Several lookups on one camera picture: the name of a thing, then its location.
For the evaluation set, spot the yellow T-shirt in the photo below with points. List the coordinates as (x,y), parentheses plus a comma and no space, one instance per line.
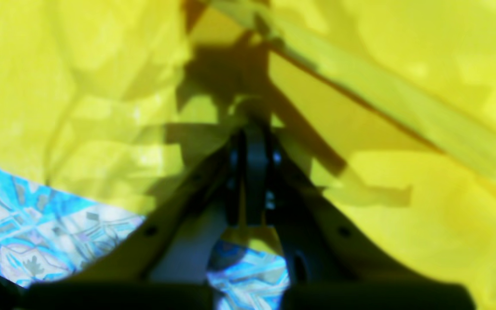
(388,105)

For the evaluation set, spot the patterned blue tablecloth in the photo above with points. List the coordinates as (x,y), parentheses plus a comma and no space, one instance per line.
(46,234)

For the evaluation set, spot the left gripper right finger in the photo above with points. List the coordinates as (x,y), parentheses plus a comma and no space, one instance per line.
(331,263)

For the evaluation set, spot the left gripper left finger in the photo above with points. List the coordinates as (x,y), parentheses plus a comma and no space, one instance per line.
(161,265)

